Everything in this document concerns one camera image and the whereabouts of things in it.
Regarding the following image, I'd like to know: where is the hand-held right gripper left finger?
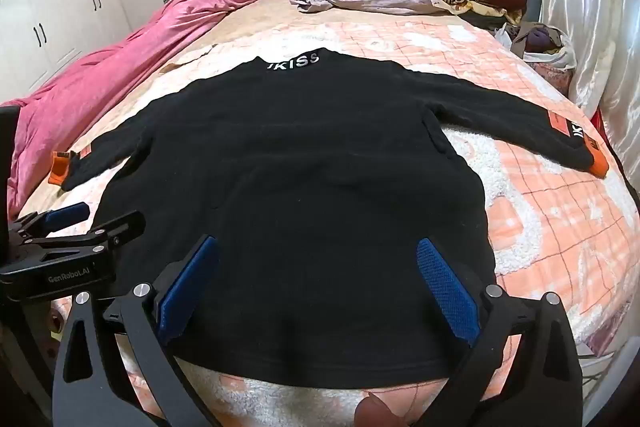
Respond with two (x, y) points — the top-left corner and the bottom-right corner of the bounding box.
(52, 234), (221, 427)

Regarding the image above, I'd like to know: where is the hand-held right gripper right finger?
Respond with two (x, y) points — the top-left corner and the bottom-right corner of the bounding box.
(416, 237), (585, 427)

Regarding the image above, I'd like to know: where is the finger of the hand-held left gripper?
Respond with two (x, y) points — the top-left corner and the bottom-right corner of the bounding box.
(27, 211), (147, 260)
(10, 202), (92, 242)

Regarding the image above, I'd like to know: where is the black sweater with orange cuffs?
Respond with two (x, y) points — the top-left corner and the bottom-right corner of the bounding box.
(48, 48), (610, 392)

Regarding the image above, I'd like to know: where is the white bag of clothes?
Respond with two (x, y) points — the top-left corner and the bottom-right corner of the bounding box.
(495, 22), (578, 70)

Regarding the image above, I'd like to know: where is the person's right hand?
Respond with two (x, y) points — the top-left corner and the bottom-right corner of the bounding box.
(354, 389), (397, 427)

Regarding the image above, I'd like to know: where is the peach and white plaid blanket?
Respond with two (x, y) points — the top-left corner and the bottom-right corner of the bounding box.
(20, 19), (640, 427)

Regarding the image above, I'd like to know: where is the pink quilt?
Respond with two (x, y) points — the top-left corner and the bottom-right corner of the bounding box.
(0, 0), (263, 218)

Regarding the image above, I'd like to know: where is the red bag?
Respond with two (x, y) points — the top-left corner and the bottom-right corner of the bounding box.
(590, 107), (621, 158)

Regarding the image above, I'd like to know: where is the pink floral storage box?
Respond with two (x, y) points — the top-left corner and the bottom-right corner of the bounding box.
(532, 59), (575, 95)

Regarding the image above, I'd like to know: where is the white satin curtain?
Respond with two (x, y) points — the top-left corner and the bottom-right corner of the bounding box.
(520, 0), (640, 188)

